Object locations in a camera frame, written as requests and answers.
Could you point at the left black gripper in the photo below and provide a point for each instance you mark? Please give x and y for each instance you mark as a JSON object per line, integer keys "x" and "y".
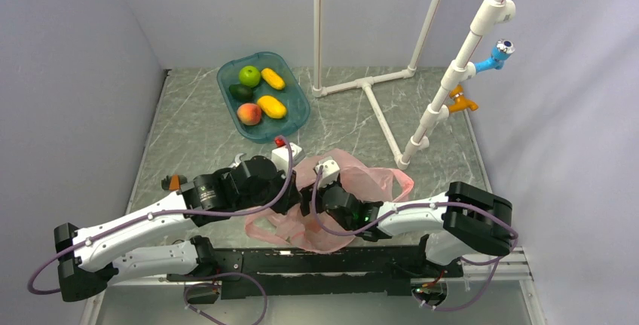
{"x": 291, "y": 197}

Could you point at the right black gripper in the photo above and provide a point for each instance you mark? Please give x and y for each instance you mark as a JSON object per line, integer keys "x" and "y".
{"x": 307, "y": 193}

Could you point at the pink plastic bag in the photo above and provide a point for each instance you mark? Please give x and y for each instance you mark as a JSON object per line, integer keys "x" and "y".
{"x": 304, "y": 232}

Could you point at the fake peach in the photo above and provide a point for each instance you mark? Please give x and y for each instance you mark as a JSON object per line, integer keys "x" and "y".
{"x": 249, "y": 114}

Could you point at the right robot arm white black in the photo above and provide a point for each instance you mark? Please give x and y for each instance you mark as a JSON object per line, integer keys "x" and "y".
{"x": 462, "y": 220}

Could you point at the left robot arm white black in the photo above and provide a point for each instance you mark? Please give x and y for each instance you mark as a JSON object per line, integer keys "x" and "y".
{"x": 98, "y": 256}

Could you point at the yellow fake mango front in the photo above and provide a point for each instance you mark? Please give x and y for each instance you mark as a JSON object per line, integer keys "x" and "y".
{"x": 272, "y": 107}

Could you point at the dark green fake avocado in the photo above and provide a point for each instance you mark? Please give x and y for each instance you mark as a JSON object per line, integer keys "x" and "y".
{"x": 241, "y": 93}

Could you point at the yellow fake fruit rear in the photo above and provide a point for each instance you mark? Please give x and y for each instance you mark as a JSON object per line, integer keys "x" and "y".
{"x": 273, "y": 79}

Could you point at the green fake apple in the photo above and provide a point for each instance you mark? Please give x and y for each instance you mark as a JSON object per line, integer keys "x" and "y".
{"x": 249, "y": 76}

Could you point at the silver wrench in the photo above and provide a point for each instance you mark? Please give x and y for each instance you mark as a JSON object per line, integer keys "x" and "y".
{"x": 238, "y": 160}

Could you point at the small black orange tool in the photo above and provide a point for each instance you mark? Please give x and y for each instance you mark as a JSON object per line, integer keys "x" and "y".
{"x": 173, "y": 183}

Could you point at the teal plastic tray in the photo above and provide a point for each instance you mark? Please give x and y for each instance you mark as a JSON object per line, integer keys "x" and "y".
{"x": 292, "y": 97}

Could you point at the orange faucet tap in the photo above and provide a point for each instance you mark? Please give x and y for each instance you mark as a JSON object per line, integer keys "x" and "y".
{"x": 460, "y": 102}

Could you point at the blue faucet tap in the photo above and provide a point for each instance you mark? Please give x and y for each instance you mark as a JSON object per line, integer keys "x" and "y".
{"x": 500, "y": 53}

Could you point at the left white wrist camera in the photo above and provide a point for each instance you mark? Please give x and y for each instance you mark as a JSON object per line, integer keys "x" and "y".
{"x": 285, "y": 155}

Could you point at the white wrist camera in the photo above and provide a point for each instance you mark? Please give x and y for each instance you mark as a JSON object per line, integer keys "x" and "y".
{"x": 285, "y": 155}
{"x": 328, "y": 171}

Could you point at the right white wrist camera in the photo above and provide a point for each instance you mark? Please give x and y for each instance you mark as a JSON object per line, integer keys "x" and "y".
{"x": 328, "y": 171}

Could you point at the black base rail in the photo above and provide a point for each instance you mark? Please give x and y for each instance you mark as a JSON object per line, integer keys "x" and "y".
{"x": 392, "y": 270}

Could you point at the aluminium extrusion frame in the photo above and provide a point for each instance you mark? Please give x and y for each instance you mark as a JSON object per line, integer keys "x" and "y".
{"x": 491, "y": 293}

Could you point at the white PVC pipe frame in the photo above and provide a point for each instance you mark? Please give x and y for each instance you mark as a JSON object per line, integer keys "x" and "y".
{"x": 461, "y": 68}

